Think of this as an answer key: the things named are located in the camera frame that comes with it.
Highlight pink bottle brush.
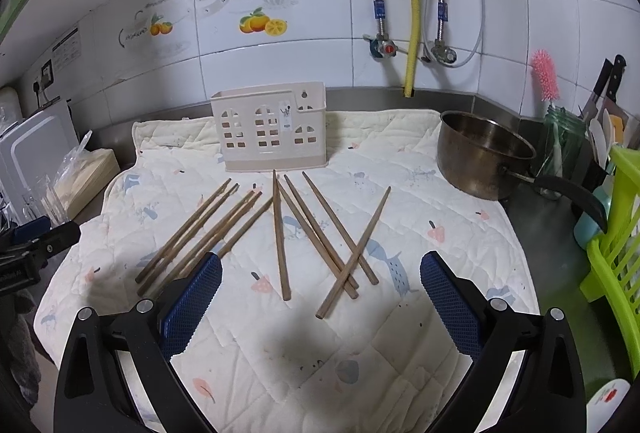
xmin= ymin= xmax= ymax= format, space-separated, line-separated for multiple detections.
xmin=530 ymin=50 xmax=560 ymax=103

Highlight steel saucepan black handle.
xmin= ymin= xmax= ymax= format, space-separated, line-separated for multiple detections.
xmin=436 ymin=110 xmax=608 ymax=231

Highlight wooden chopstick ten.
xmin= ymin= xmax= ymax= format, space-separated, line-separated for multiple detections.
xmin=316 ymin=186 xmax=392 ymax=319

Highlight wooden chopstick six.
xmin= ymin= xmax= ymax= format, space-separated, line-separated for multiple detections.
xmin=272 ymin=171 xmax=292 ymax=301

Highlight wooden chopstick eight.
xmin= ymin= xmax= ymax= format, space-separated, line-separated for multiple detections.
xmin=284 ymin=174 xmax=345 ymax=271

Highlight bagged disposable chopsticks box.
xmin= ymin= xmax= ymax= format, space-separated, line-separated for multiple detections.
xmin=46 ymin=130 xmax=120 ymax=219

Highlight wooden chopstick two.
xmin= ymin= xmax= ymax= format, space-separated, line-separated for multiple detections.
xmin=136 ymin=180 xmax=239 ymax=295

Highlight wooden chopstick five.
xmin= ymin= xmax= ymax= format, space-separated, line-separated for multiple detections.
xmin=217 ymin=197 xmax=273 ymax=259

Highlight wooden chopstick seven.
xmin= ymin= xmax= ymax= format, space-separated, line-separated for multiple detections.
xmin=280 ymin=185 xmax=342 ymax=278

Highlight quilted cream patterned mat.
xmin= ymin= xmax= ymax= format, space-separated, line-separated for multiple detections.
xmin=34 ymin=110 xmax=538 ymax=432

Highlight beige plastic utensil holder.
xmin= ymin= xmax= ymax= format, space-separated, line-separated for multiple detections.
xmin=210 ymin=82 xmax=328 ymax=172

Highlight green plastic dish rack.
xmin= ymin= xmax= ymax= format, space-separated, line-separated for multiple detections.
xmin=580 ymin=145 xmax=640 ymax=375

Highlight wooden chopstick four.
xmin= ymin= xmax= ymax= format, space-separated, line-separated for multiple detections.
xmin=170 ymin=192 xmax=262 ymax=280

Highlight black handled kitchen knives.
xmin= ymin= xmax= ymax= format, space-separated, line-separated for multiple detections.
xmin=580 ymin=54 xmax=628 ymax=124

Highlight yellow corrugated gas hose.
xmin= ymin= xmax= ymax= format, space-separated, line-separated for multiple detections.
xmin=402 ymin=0 xmax=426 ymax=99

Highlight teal plastic cup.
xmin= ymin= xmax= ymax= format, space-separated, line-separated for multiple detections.
xmin=573 ymin=174 xmax=614 ymax=250

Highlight wooden chopstick nine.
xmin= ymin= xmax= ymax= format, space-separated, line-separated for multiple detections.
xmin=302 ymin=172 xmax=380 ymax=285

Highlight clear glass mug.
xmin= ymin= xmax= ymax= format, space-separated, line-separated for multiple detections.
xmin=22 ymin=175 xmax=68 ymax=227

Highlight wall power socket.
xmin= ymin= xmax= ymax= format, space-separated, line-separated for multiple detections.
xmin=32 ymin=60 xmax=54 ymax=108

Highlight steel angle valve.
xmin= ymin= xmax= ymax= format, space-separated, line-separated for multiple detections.
xmin=421 ymin=39 xmax=457 ymax=67

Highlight wooden chopstick three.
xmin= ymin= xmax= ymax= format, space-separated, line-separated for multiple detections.
xmin=142 ymin=192 xmax=262 ymax=297

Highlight green glass jar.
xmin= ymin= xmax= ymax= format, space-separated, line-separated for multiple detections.
xmin=536 ymin=104 xmax=586 ymax=181

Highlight red handled water valve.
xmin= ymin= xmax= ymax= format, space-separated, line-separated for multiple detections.
xmin=362 ymin=34 xmax=408 ymax=60

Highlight wooden chopstick one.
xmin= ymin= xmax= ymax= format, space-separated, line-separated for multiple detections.
xmin=136 ymin=179 xmax=230 ymax=283

